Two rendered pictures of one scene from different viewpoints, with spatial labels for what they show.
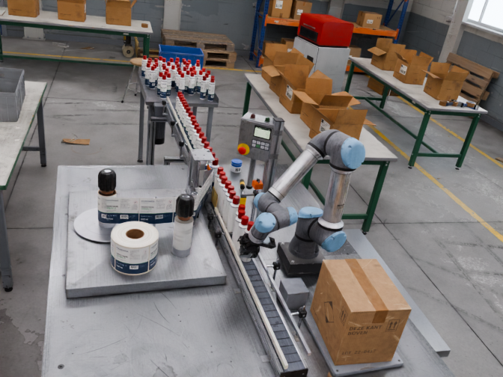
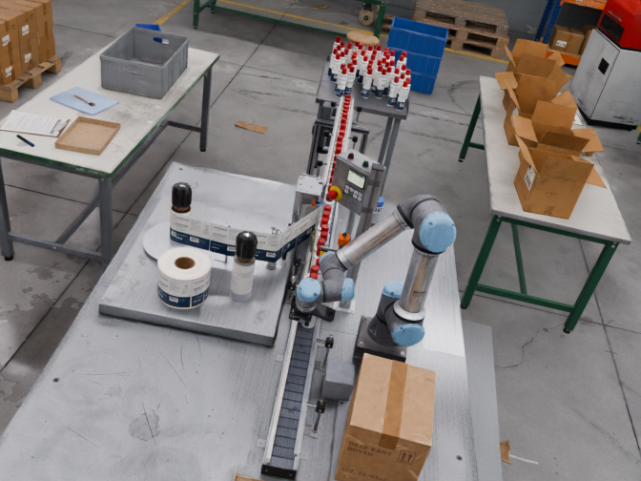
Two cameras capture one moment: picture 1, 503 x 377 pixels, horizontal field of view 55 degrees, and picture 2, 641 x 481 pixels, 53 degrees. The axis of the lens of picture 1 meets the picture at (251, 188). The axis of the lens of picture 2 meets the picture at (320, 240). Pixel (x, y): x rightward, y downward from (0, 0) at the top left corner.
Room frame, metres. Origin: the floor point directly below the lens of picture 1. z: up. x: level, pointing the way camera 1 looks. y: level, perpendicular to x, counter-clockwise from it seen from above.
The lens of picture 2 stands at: (0.10, -0.68, 2.60)
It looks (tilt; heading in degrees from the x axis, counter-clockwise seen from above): 35 degrees down; 21
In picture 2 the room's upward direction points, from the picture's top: 11 degrees clockwise
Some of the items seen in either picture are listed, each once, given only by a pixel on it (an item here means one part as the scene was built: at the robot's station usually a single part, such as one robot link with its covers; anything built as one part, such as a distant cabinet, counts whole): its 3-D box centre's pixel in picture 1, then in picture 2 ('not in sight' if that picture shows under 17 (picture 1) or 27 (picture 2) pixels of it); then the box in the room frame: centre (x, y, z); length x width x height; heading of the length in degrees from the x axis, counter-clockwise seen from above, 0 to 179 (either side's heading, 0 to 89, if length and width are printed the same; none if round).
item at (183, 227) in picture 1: (183, 224); (243, 265); (1.83, 0.28, 1.03); 0.09 x 0.09 x 0.30
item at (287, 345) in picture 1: (233, 241); (310, 300); (2.01, 0.04, 0.86); 1.65 x 0.08 x 0.04; 22
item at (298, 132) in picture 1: (300, 144); (521, 188); (4.60, -0.42, 0.39); 2.20 x 0.80 x 0.78; 18
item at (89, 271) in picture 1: (140, 233); (211, 261); (1.96, 0.51, 0.86); 0.80 x 0.67 x 0.05; 22
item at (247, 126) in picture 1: (257, 138); (356, 182); (2.14, 0.01, 1.38); 0.17 x 0.10 x 0.19; 77
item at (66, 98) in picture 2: not in sight; (84, 100); (2.80, 2.02, 0.81); 0.32 x 0.24 x 0.01; 94
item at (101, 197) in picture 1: (107, 197); (180, 214); (1.95, 0.67, 1.04); 0.09 x 0.09 x 0.29
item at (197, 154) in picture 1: (201, 154); (309, 185); (2.37, 0.29, 1.14); 0.14 x 0.11 x 0.01; 22
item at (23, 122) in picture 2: not in sight; (31, 126); (2.35, 1.98, 0.81); 0.38 x 0.36 x 0.02; 18
